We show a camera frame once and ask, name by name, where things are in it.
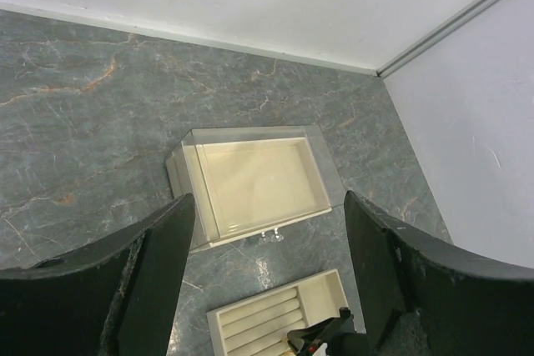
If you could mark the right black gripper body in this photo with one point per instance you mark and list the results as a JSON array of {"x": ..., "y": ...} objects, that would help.
[{"x": 334, "y": 336}]

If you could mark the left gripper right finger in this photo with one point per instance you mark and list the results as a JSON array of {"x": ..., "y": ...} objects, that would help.
[{"x": 468, "y": 304}]

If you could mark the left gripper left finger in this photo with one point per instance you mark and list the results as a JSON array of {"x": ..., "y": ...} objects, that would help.
[{"x": 115, "y": 296}]

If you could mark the beige open jewelry box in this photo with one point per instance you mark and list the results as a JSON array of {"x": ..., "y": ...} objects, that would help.
[{"x": 249, "y": 181}]

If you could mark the beige ring slot tray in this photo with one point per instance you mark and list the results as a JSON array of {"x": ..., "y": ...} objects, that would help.
[{"x": 259, "y": 325}]

